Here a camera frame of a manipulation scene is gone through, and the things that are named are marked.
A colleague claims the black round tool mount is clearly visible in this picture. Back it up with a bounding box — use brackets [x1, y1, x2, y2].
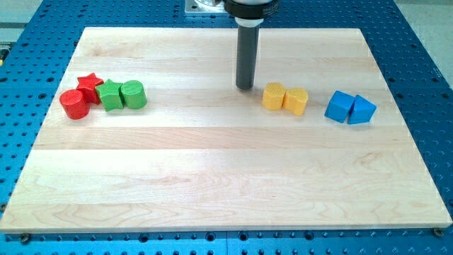
[224, 0, 280, 28]

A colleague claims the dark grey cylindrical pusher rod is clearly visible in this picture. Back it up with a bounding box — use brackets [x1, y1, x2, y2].
[236, 25, 259, 90]

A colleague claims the yellow hexagon block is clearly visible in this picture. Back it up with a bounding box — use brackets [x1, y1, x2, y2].
[262, 82, 287, 111]

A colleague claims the blue cube block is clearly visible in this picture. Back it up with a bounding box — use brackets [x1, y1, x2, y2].
[324, 91, 355, 123]

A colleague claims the yellow heart block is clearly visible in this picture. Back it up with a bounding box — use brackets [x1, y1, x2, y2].
[282, 88, 309, 116]

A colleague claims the light wooden board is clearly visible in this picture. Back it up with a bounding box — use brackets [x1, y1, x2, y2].
[1, 27, 452, 234]

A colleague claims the green cylinder block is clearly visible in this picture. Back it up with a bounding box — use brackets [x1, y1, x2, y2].
[120, 80, 147, 109]

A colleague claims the blue triangular prism block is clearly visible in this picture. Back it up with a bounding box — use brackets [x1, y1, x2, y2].
[348, 95, 377, 125]

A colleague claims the green star block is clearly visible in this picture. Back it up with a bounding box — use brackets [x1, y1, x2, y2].
[96, 79, 124, 112]

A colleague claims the red star block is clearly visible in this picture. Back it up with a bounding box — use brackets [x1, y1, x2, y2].
[76, 73, 104, 105]

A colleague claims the red cylinder block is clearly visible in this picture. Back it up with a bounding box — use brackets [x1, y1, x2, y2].
[59, 89, 90, 120]

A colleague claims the right board stop screw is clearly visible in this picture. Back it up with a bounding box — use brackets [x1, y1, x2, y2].
[432, 227, 445, 238]

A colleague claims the board stop screw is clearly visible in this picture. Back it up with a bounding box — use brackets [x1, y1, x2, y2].
[18, 233, 32, 244]
[432, 227, 445, 238]

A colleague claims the left board stop screw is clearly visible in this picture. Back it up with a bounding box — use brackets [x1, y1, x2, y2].
[18, 233, 32, 244]

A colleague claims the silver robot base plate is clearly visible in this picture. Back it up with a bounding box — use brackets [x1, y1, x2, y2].
[184, 0, 225, 14]

